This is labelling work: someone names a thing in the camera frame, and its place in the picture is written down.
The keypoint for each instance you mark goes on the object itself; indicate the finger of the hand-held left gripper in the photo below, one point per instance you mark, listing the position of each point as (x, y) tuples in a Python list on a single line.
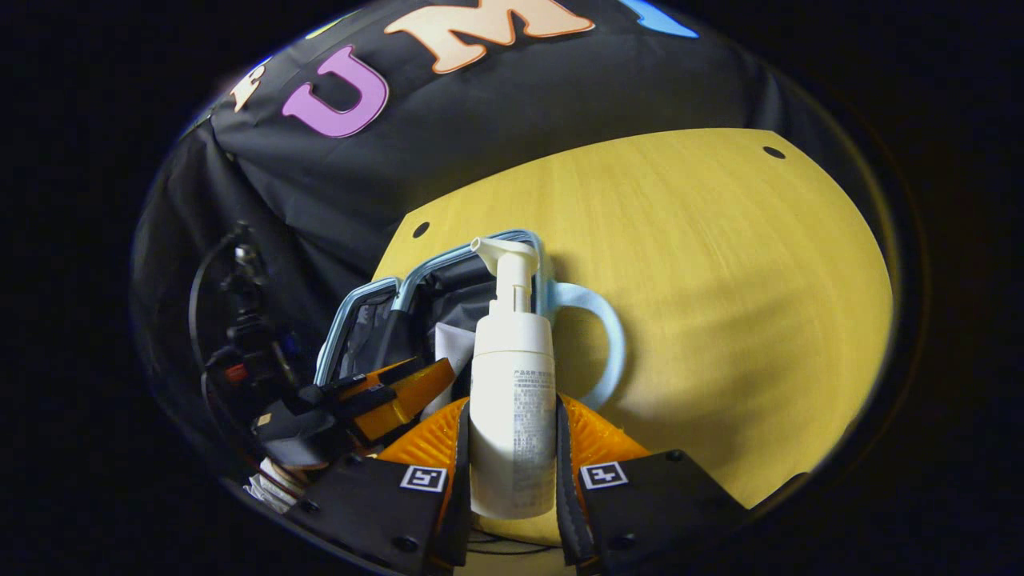
[(360, 388), (400, 408)]

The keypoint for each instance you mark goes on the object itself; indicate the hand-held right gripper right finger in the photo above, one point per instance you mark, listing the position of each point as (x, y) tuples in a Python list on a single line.
[(570, 496)]

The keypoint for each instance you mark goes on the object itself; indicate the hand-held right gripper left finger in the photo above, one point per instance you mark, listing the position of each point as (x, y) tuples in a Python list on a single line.
[(460, 512)]

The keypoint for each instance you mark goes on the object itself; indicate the white squeeze tube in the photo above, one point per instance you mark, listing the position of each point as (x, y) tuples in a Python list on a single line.
[(454, 352)]

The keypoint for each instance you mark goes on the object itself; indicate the white pump bottle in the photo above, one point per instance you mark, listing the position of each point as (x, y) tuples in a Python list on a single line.
[(512, 400)]

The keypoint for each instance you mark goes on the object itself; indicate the light blue suitcase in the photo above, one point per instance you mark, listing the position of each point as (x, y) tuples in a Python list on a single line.
[(456, 296)]

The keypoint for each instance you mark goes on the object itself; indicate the black backdrop cloth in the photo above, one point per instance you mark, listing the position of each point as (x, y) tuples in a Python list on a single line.
[(480, 136)]

